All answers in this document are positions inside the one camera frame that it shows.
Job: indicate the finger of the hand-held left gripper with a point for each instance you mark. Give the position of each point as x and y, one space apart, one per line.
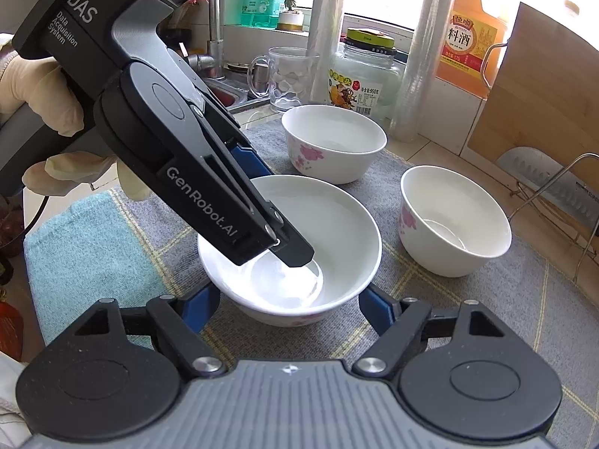
248 159
295 252

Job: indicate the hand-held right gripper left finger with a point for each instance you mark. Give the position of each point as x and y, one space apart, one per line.
206 304

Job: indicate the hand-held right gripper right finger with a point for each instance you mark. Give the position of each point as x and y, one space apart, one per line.
379 308

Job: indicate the white bowl pink flowers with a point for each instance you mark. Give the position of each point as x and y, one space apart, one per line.
337 243
327 159
449 206

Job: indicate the person's left hand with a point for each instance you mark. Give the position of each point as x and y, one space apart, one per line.
42 98

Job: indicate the steel sink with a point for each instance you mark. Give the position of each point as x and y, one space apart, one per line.
229 96

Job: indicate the grey checked table mat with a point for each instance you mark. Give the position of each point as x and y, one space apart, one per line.
468 318

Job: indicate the clear glass mug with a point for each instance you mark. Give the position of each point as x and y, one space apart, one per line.
290 79

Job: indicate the steel faucet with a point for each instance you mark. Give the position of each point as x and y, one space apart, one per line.
214 32

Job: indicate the glass jar green lid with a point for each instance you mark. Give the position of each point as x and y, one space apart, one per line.
360 89

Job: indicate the small potted plant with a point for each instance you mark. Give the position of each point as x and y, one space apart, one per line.
290 18

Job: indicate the clear plastic bag roll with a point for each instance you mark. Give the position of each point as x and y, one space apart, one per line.
325 23

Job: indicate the stack of clear plastic cups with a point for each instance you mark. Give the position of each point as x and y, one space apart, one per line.
426 56

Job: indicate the person's white jacket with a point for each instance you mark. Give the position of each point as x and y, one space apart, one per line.
9 397

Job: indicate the orange cooking wine bottle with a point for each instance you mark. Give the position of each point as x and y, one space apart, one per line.
472 42

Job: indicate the bamboo cutting board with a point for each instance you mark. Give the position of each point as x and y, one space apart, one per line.
538 103

